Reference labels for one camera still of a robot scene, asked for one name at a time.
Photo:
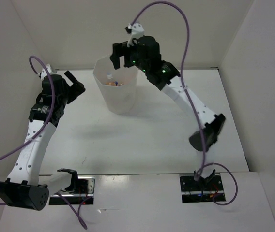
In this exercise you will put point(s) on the blue label Pocari Sweat bottle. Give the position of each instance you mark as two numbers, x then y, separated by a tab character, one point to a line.
109	76

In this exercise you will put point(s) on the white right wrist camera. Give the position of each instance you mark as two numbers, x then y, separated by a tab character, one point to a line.
135	31

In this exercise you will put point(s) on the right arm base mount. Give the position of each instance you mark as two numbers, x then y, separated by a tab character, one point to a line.
201	191

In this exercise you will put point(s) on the orange juice bottle patterned label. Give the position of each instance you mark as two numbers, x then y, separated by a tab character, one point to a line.
114	83

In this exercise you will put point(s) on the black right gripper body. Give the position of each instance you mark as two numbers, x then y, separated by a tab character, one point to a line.
135	60

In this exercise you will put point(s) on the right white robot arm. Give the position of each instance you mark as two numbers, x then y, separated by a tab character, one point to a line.
209	123

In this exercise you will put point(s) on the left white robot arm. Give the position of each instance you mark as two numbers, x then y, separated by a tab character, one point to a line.
22	188

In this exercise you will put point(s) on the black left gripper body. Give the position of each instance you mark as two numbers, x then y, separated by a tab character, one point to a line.
64	95

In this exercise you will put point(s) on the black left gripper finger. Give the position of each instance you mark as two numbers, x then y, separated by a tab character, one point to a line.
72	78
74	92

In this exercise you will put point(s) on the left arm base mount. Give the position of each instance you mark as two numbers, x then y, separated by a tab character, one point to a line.
83	193

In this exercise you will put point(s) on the white octagonal bin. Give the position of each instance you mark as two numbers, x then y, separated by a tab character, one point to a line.
119	99

